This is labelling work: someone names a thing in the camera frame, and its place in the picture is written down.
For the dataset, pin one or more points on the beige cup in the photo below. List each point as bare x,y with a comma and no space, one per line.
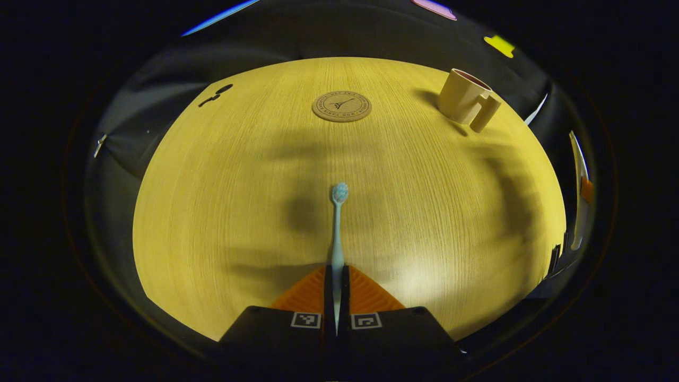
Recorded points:
461,98

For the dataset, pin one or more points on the round cork coaster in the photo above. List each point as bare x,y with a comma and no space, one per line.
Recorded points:
341,106

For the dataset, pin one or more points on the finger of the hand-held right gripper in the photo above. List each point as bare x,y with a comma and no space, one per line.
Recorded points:
554,260

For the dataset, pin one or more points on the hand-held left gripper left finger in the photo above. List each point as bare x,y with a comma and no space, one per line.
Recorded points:
328,297

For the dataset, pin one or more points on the light blue toothbrush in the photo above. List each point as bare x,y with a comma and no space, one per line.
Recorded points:
337,239

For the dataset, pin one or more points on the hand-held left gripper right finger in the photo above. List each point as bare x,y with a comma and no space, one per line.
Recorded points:
345,297

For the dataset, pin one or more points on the white cloth clip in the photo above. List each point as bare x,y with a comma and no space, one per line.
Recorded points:
99,144

